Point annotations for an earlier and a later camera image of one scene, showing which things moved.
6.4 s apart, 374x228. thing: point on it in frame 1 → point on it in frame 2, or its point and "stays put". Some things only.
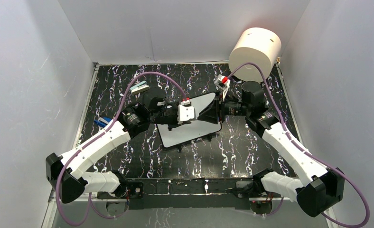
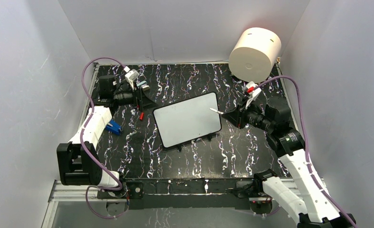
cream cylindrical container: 257,44 stays put
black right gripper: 210,114 → 236,117
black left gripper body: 166,116 → 127,98
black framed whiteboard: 175,134 stays put
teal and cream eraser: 142,86 stays put
